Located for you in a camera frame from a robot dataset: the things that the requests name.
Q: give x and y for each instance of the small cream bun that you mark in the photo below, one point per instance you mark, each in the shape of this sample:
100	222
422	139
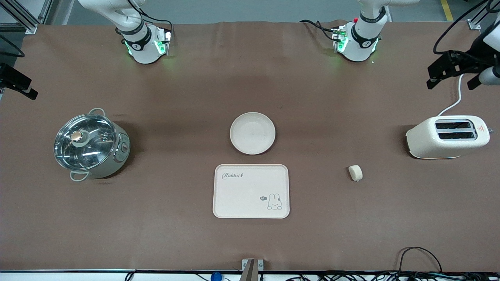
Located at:
355	172

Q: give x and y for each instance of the round cream plate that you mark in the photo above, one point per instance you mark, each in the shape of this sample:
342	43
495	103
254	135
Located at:
252	133

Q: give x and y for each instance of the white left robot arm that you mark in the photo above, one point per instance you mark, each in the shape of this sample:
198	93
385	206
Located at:
361	43

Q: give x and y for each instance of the cream rabbit print tray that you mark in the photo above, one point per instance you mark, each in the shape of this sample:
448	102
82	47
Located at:
250	195

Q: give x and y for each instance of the cream two-slot toaster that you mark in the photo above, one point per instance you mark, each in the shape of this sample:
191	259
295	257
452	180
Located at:
425	140

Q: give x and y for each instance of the glass pot lid with knob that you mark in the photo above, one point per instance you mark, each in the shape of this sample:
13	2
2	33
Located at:
93	152

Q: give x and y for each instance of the steel electric cooking pot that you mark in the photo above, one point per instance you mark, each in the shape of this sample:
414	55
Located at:
119	156

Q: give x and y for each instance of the brown table cover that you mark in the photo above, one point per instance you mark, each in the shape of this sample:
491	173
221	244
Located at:
351	218

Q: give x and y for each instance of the blue round cap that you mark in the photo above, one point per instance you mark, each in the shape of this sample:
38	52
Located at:
216	277

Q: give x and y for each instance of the aluminium frame profile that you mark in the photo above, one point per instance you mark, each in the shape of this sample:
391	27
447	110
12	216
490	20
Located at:
474	24
23	17

